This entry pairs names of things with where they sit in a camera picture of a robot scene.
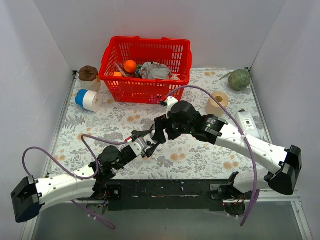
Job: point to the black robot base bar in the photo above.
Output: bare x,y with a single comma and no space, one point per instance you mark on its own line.
166,194

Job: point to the green melon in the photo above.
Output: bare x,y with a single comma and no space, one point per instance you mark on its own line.
238,79

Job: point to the orange fruit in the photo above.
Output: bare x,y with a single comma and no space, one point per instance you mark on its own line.
130,66

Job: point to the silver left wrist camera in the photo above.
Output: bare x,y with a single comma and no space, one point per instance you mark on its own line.
138,146

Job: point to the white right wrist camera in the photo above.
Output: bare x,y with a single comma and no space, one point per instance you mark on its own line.
169,102

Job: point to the blue white tape roll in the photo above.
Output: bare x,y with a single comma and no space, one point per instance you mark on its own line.
89,100

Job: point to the white plastic bottle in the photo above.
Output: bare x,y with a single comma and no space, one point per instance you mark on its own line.
246,121

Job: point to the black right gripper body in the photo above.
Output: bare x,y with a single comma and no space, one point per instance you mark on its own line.
160,130

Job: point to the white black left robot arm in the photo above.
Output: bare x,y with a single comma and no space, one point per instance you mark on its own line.
33,195

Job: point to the crumpled silver foil bag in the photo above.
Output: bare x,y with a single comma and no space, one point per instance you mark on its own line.
154,70

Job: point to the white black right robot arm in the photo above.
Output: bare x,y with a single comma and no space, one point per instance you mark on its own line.
281,166

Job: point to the beige tape roll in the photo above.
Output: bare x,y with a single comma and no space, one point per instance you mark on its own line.
213,108

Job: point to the red plastic shopping basket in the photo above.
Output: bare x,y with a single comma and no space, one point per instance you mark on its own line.
132,88

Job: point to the cream plush toy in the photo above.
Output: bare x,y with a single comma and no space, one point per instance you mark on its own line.
175,77

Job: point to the small orange box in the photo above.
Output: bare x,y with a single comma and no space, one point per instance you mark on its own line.
117,74

